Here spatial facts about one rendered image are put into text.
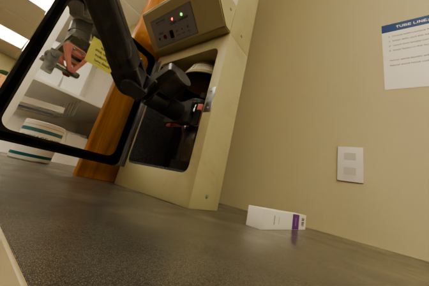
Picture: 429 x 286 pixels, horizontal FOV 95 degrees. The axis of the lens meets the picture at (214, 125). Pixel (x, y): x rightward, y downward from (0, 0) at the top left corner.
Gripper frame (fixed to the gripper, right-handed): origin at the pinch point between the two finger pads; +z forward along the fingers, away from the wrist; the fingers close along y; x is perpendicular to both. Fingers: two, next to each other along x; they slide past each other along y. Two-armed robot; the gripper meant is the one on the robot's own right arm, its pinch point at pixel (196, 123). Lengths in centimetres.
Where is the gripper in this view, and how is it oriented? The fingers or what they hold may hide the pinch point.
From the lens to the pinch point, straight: 64.5
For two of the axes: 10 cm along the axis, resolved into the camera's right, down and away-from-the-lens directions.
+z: 5.6, 3.8, 7.4
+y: -8.0, 0.2, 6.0
